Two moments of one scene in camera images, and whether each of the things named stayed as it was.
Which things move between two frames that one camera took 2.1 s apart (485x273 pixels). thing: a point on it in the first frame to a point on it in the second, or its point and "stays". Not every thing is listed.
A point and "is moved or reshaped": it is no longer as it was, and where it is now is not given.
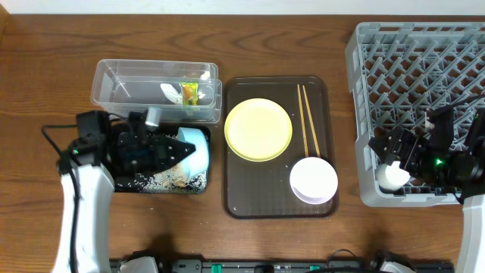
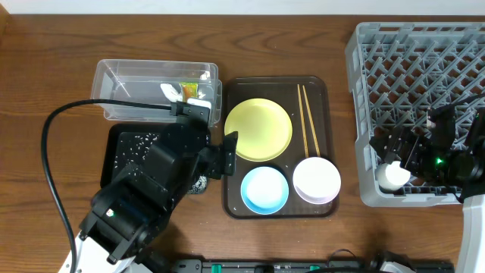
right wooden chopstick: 311,120 stays
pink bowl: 314,180 stays
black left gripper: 152,152 to 218,161
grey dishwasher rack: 400,73 stays
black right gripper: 412,161 stays
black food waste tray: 171,178 to 126,143
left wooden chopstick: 303,122 stays
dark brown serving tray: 262,189 stays
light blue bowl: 196,163 is moved or reshaped
